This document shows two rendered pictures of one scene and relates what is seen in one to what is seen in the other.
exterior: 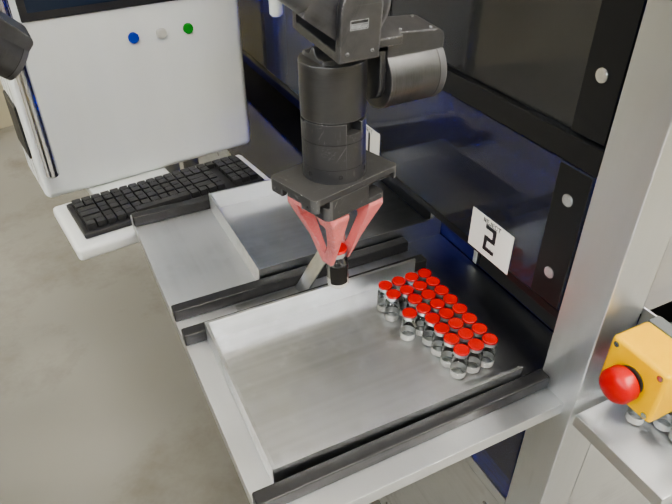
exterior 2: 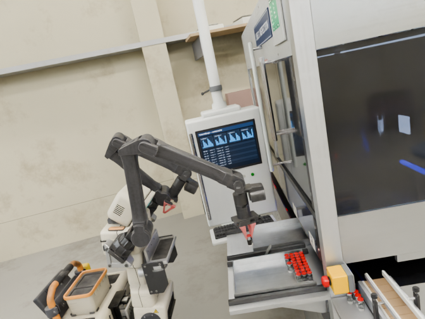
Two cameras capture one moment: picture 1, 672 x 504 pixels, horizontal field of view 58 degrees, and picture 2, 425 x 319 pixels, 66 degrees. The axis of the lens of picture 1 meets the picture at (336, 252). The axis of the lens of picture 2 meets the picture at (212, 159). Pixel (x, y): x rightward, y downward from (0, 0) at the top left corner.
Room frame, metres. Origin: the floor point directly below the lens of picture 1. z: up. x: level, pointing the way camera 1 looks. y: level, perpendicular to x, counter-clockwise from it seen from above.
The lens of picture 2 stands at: (-0.61, -0.57, 1.78)
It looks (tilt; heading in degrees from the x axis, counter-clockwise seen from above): 13 degrees down; 31
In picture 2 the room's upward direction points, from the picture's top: 12 degrees counter-clockwise
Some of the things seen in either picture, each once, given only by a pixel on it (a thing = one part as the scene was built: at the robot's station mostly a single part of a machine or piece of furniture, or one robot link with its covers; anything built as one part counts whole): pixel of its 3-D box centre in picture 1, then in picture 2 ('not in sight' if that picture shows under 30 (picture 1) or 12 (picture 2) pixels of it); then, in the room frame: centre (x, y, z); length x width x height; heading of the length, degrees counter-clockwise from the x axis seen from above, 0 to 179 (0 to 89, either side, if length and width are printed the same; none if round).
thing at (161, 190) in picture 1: (168, 191); (243, 226); (1.16, 0.36, 0.82); 0.40 x 0.14 x 0.02; 124
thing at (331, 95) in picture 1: (338, 84); (241, 197); (0.50, 0.00, 1.30); 0.07 x 0.06 x 0.07; 119
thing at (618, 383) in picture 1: (622, 383); (327, 281); (0.45, -0.30, 0.99); 0.04 x 0.04 x 0.04; 27
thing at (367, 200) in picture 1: (333, 220); (246, 228); (0.49, 0.00, 1.17); 0.07 x 0.07 x 0.09; 42
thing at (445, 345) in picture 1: (426, 324); (295, 268); (0.63, -0.13, 0.90); 0.18 x 0.02 x 0.05; 26
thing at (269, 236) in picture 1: (321, 212); (281, 233); (0.94, 0.03, 0.90); 0.34 x 0.26 x 0.04; 117
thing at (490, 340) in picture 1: (453, 315); (305, 266); (0.65, -0.17, 0.90); 0.18 x 0.02 x 0.05; 26
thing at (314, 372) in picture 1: (356, 353); (271, 273); (0.59, -0.03, 0.90); 0.34 x 0.26 x 0.04; 116
